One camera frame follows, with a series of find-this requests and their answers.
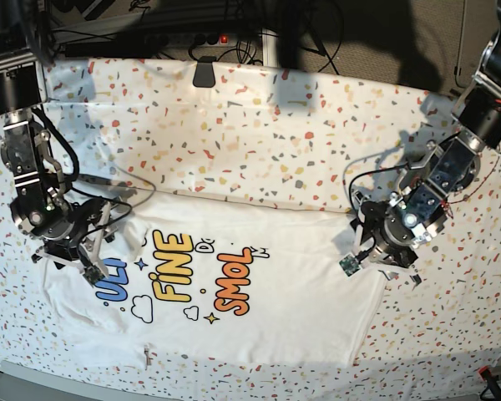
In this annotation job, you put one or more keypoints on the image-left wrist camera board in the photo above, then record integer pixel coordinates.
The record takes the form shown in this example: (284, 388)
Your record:
(93, 274)

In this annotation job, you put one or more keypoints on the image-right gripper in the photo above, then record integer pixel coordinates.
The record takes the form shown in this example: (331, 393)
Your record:
(389, 232)

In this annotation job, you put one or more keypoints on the white metal stand post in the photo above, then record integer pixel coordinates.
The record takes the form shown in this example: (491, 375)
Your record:
(269, 48)

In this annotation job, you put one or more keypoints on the black table clamp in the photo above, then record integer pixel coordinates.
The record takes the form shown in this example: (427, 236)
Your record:
(204, 77)

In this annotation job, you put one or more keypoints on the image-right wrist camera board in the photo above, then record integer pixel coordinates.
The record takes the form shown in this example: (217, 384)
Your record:
(350, 264)

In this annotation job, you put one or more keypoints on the terrazzo patterned tablecloth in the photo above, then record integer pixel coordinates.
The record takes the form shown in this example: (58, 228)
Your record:
(283, 140)

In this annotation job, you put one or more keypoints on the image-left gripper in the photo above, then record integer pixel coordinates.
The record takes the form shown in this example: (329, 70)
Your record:
(73, 233)

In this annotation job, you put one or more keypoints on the red clamp bottom right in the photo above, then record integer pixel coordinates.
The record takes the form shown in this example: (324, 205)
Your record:
(492, 390)

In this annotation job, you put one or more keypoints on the white printed T-shirt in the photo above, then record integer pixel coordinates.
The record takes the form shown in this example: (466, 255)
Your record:
(212, 279)

